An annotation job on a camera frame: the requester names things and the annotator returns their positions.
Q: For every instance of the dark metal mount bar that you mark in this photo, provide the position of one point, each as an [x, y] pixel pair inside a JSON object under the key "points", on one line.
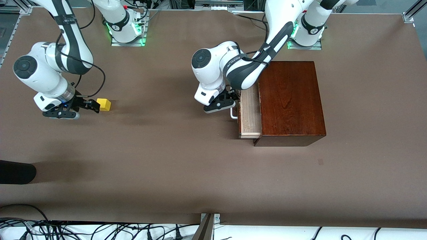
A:
{"points": [[203, 231]]}

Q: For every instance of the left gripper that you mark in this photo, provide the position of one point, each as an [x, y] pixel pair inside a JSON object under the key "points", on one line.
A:
{"points": [[229, 95]]}

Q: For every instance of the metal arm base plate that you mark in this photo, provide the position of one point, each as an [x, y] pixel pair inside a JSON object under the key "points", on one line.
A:
{"points": [[128, 44], [305, 47]]}

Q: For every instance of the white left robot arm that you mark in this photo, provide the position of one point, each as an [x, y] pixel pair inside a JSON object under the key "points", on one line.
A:
{"points": [[213, 66]]}

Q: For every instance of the brown table cover sheet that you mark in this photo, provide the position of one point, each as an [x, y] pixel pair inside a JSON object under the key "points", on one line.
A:
{"points": [[186, 166]]}

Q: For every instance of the grey power strip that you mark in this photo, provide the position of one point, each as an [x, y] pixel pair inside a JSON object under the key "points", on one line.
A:
{"points": [[220, 6]]}

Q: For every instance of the yellow wooden block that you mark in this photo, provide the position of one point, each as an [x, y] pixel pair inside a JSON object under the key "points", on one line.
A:
{"points": [[106, 105]]}

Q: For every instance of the dark brown wooden cabinet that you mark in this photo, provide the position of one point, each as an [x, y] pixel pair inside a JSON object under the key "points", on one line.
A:
{"points": [[290, 100]]}

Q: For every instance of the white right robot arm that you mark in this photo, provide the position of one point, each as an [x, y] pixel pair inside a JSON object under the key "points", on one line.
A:
{"points": [[40, 76]]}

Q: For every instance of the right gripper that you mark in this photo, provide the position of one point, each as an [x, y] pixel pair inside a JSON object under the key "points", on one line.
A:
{"points": [[80, 101]]}

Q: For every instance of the silver metal bracket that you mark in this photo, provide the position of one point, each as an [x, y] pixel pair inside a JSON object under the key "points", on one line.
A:
{"points": [[217, 218]]}

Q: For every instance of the black ribbed foam tube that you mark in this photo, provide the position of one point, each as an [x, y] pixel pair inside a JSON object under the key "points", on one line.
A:
{"points": [[16, 171]]}

